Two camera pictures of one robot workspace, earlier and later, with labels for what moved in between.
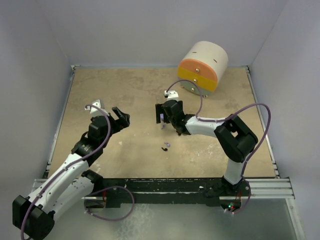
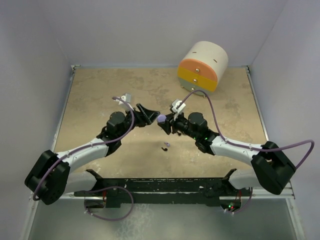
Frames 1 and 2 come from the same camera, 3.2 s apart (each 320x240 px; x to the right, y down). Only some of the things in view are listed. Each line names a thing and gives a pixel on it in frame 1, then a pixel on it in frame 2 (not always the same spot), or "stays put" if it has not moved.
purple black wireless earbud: (168, 145) stays put
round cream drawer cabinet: (206, 63) stays put
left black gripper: (120, 123) -> (146, 118)
